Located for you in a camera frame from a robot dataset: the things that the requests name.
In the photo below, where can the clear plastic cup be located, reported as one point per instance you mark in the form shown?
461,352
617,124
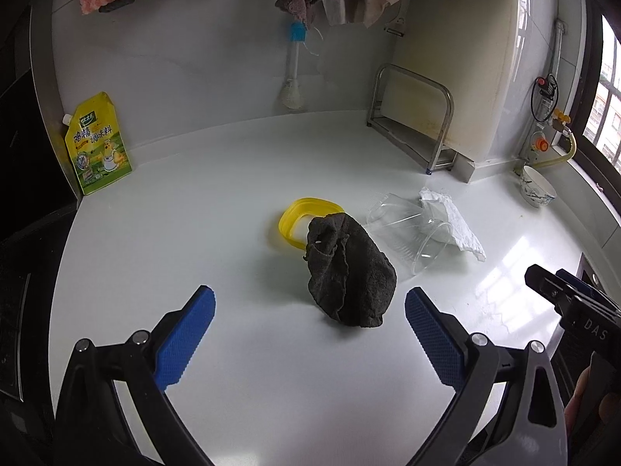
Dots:
393,218
422,252

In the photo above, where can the yellow seasoning pouch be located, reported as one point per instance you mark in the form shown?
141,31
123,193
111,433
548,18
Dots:
99,148

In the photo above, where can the orange knob fitting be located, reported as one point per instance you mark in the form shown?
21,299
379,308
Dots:
541,144

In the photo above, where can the white cutting board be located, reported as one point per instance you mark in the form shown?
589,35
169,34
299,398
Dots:
465,58

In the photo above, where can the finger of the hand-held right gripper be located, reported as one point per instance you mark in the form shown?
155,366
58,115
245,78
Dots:
543,281
580,285

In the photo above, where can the black range hood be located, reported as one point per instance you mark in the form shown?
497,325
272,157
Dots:
29,131

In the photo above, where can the white wall pipe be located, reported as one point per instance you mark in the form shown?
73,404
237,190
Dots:
558,48

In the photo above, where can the steel cutting board rack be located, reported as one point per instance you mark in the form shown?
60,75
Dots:
412,136

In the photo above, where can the dark framed window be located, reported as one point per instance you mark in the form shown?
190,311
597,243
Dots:
606,97

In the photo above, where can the dark grey cloth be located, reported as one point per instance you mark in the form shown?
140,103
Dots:
349,276

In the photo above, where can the metal peeler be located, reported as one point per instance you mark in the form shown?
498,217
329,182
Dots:
398,22

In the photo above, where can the white crumpled tissue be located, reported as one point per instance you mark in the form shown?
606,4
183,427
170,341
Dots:
458,230

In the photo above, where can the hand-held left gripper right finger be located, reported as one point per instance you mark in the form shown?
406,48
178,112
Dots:
434,337

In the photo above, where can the person's right hand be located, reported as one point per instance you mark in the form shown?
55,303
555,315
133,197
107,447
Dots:
578,393

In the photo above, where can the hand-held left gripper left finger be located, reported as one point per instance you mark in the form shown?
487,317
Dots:
184,340

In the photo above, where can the white patterned bowl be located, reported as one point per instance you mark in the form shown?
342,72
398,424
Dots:
537,187

